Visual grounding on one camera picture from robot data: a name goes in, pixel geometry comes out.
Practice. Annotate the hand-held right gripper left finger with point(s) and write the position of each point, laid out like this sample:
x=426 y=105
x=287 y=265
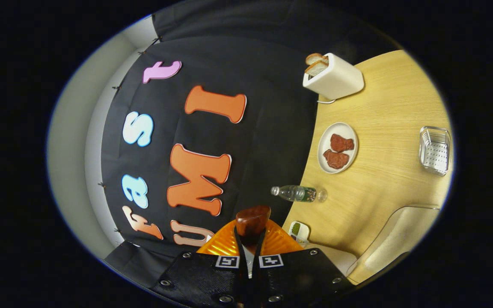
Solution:
x=242 y=278

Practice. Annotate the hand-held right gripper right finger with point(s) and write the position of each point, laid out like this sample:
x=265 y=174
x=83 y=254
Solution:
x=258 y=278

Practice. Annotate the brown wooden spoon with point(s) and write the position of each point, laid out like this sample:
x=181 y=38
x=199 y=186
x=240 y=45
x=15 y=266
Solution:
x=253 y=220

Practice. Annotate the metal chopstick holder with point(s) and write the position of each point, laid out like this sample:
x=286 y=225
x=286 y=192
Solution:
x=435 y=152

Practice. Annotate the small white dish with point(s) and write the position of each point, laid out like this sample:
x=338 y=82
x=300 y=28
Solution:
x=301 y=233

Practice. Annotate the clear plastic water bottle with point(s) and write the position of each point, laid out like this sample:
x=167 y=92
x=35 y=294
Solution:
x=298 y=193

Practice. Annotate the black backdrop cloth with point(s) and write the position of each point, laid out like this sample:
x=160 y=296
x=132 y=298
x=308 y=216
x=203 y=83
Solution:
x=272 y=141

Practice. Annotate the clear plastic container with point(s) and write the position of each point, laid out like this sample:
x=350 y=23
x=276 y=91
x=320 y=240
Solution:
x=400 y=239

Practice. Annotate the white oval plate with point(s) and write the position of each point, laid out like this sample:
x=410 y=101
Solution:
x=337 y=127

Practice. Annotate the white toaster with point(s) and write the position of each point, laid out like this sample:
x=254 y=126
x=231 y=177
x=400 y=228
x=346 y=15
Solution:
x=336 y=79

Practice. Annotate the toasted bread slice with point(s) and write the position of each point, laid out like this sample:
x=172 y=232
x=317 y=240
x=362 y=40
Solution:
x=314 y=57
x=317 y=68

